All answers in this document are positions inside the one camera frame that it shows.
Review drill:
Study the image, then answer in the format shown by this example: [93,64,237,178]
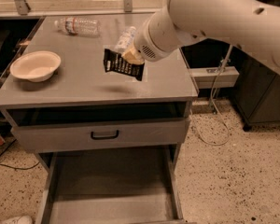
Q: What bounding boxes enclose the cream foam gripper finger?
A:
[121,45,145,65]

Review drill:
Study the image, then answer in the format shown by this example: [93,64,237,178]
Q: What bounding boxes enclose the black rxbar chocolate wrapper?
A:
[104,49,145,81]

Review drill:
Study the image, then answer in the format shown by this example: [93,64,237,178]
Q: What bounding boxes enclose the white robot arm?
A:
[123,0,280,76]

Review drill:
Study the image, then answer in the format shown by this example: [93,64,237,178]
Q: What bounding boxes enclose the grey top drawer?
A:
[11,118,189,153]

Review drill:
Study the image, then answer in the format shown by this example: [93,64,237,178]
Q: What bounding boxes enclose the grey drawer cabinet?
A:
[0,12,200,224]

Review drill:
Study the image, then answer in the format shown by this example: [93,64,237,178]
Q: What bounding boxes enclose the grey open middle drawer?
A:
[35,146,186,224]

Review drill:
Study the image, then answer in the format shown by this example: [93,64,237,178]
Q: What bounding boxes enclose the white labelled plastic bottle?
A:
[115,26,136,53]

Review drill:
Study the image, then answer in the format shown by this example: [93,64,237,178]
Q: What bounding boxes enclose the clear plastic water bottle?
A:
[54,17,100,37]

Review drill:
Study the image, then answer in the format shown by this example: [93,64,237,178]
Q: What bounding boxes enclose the metal support leg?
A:
[219,45,233,72]

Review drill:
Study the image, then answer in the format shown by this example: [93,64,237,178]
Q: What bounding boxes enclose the white paper bowl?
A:
[10,51,61,82]

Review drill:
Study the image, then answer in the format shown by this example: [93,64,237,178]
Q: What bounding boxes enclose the dark grey cabinet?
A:
[232,49,280,131]

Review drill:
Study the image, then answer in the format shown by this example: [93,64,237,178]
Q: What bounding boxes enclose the black drawer handle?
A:
[91,130,119,140]

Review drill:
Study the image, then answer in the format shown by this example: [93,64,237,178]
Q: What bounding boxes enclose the grey metal rail bracket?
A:
[189,66,239,89]

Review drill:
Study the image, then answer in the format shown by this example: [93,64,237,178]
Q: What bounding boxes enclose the white power cable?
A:
[190,44,234,147]

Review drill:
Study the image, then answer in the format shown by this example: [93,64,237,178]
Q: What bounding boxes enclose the black floor cable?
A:
[0,137,41,171]

